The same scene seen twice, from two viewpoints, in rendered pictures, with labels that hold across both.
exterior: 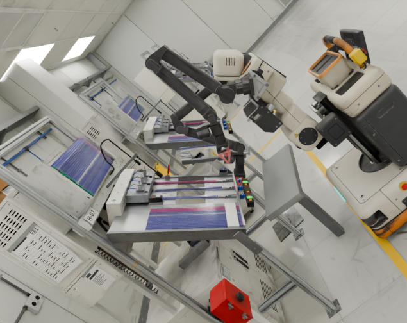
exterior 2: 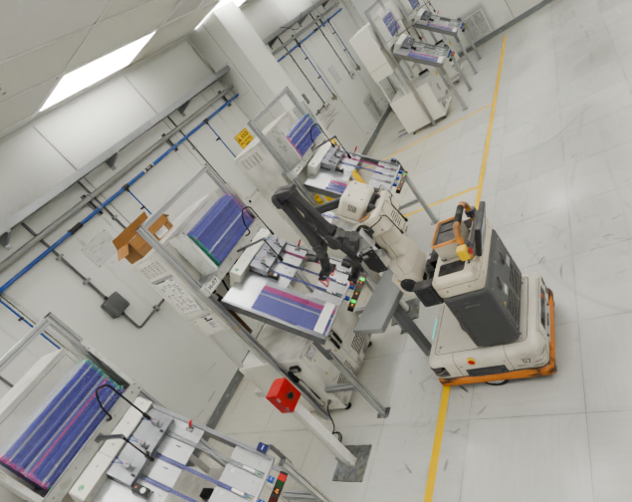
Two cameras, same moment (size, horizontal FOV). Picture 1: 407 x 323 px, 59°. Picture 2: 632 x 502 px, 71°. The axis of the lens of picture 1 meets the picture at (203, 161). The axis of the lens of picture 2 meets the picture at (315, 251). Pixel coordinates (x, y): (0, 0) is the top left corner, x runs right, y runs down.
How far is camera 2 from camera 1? 1.34 m
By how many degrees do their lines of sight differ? 25
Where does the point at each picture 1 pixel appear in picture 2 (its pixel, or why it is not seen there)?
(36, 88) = (230, 47)
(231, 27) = not seen: outside the picture
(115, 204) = (236, 275)
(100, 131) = (264, 158)
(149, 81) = (366, 47)
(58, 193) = (192, 257)
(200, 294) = (285, 362)
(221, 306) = (273, 397)
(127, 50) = not seen: outside the picture
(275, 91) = (389, 242)
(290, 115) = (396, 265)
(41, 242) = (175, 288)
